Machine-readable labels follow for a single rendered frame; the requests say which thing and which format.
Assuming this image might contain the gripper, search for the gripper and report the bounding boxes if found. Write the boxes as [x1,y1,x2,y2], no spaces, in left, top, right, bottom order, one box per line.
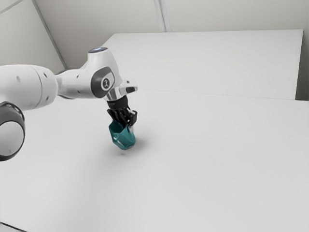
[106,95,139,134]

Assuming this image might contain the teal faceted mug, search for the teal faceted mug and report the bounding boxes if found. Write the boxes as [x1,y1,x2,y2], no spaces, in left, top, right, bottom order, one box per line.
[108,120,136,150]

